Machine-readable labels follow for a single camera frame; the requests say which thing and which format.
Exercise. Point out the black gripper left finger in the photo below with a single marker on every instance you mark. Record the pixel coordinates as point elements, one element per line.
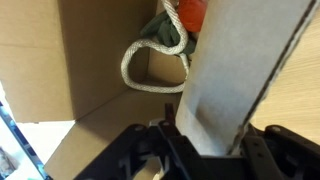
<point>140,153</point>

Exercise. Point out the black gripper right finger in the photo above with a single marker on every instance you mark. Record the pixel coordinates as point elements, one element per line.
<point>283,150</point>

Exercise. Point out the brown cardboard box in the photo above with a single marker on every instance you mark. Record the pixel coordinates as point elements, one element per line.
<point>100,60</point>

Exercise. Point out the red turnip plushie green leaves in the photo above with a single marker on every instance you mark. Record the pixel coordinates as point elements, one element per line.
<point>186,16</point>

